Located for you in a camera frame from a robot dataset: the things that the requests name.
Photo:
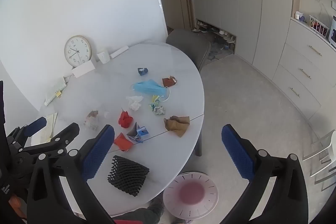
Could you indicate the white cabinet with niche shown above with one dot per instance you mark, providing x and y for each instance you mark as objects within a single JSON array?
[{"x": 215, "y": 1}]

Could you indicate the white paper sheets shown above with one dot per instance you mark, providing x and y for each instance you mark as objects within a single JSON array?
[{"x": 44, "y": 132}]

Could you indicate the flattened blue white carton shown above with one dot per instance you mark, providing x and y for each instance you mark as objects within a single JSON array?
[{"x": 138, "y": 133}]

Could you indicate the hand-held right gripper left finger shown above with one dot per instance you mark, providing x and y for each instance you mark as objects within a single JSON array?
[{"x": 98, "y": 153}]

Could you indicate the crumpled clear plastic wrapper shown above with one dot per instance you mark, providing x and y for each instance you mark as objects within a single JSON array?
[{"x": 92, "y": 120}]

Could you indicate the crumpled white tissue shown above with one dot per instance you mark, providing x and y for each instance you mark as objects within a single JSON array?
[{"x": 135, "y": 102}]

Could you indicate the tall white wardrobe cabinet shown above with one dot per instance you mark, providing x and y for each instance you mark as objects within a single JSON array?
[{"x": 262, "y": 8}]

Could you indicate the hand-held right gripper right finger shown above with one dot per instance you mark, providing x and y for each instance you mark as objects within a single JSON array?
[{"x": 237, "y": 153}]

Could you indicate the crumpled red paper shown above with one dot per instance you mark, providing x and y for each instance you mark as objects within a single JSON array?
[{"x": 125, "y": 119}]

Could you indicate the white mug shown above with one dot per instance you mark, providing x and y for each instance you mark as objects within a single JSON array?
[{"x": 103, "y": 56}]

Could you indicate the blue face mask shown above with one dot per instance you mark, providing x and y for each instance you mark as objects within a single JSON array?
[{"x": 149, "y": 88}]

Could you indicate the pink round trash bin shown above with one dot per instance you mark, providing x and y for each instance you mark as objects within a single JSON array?
[{"x": 190, "y": 193}]

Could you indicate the crumpled dark blue wrapper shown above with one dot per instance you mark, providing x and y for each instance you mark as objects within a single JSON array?
[{"x": 143, "y": 71}]

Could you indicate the crumpled green yellow paper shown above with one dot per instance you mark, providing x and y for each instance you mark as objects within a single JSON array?
[{"x": 155, "y": 100}]

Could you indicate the white chair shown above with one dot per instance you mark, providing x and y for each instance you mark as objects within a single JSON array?
[{"x": 324, "y": 158}]

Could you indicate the person's dark clothing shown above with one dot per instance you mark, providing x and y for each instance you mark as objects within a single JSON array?
[{"x": 141, "y": 214}]

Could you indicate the white drawer cabinet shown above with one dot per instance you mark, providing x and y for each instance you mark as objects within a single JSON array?
[{"x": 304, "y": 69}]

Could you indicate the yellow binder clip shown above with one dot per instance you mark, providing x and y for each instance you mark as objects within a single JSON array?
[{"x": 58, "y": 94}]

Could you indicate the tissue box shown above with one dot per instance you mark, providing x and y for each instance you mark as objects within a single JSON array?
[{"x": 299, "y": 16}]

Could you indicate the row of shoes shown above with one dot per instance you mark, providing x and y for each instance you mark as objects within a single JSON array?
[{"x": 218, "y": 32}]

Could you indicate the round gold-rimmed wall clock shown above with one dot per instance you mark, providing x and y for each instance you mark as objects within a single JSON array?
[{"x": 78, "y": 51}]

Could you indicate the crumpled pale green paper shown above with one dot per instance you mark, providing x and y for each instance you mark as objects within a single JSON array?
[{"x": 160, "y": 109}]

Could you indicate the long flat white box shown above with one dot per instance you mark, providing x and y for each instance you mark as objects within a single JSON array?
[{"x": 119, "y": 52}]

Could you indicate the white countertop appliance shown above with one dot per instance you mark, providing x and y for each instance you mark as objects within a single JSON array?
[{"x": 332, "y": 31}]

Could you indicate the flat red paper piece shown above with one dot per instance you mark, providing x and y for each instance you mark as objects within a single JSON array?
[{"x": 122, "y": 143}]

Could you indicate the black foam net sleeve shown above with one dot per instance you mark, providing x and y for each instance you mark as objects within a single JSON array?
[{"x": 127, "y": 175}]

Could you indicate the crumpled brown wrapper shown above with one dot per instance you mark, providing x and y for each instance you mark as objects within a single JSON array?
[{"x": 169, "y": 81}]

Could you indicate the crumpled brown paper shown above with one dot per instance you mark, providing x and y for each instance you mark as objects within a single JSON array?
[{"x": 177, "y": 123}]

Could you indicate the grey chair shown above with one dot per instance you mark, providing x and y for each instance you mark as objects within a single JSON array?
[{"x": 190, "y": 47}]

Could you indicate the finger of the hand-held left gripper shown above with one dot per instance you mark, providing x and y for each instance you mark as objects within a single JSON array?
[
  {"x": 38, "y": 123},
  {"x": 67, "y": 133}
]

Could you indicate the white rectangular box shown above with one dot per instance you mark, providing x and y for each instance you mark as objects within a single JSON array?
[{"x": 83, "y": 69}]

